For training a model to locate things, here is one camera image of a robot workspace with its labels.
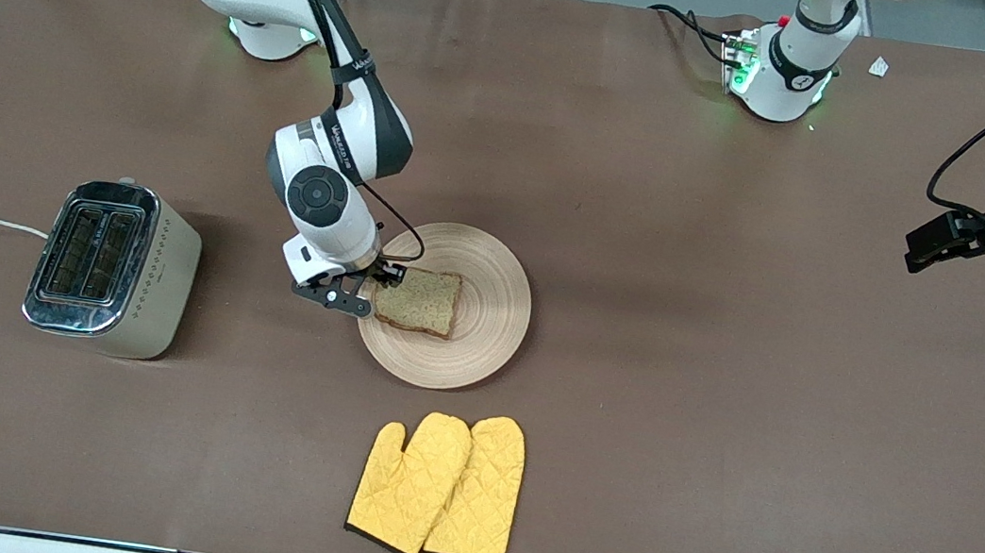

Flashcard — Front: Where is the brown bread slice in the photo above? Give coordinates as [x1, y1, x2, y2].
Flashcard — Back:
[370, 262, 464, 341]

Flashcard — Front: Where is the round wooden plate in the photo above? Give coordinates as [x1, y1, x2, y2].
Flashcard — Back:
[347, 211, 543, 402]

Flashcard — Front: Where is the black left base cable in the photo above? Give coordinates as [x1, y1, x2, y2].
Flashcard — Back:
[643, 1, 740, 67]

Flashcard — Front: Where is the beige chrome two-slot toaster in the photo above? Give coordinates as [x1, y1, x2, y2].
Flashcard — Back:
[17, 165, 211, 367]

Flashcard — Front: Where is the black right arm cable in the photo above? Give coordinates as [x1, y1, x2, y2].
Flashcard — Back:
[221, 0, 460, 270]

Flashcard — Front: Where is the yellow quilted oven mitt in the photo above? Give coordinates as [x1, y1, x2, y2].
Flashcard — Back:
[421, 408, 540, 553]
[342, 402, 476, 553]

